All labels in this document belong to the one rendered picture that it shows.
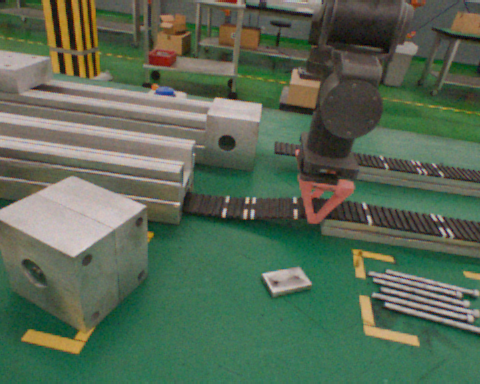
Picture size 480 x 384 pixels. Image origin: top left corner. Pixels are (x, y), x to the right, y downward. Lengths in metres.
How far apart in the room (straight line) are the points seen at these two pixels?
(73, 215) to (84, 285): 0.07
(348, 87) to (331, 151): 0.12
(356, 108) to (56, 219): 0.29
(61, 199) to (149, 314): 0.14
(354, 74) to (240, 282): 0.25
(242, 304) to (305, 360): 0.08
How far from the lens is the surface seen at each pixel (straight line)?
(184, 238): 0.47
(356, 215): 0.52
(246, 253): 0.46
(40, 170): 0.53
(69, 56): 3.91
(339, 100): 0.36
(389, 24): 0.42
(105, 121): 0.68
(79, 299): 0.35
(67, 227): 0.35
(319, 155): 0.45
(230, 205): 0.53
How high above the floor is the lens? 1.08
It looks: 31 degrees down
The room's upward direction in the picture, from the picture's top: 8 degrees clockwise
